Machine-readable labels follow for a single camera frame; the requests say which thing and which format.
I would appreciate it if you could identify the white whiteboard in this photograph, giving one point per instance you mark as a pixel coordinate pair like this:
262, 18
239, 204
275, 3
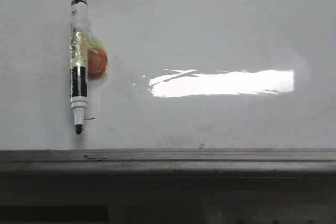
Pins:
181, 74

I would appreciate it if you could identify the black and white whiteboard marker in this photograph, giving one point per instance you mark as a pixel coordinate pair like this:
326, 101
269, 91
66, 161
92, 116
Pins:
88, 59

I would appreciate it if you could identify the grey aluminium whiteboard frame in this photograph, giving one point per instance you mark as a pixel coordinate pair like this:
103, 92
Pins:
167, 162

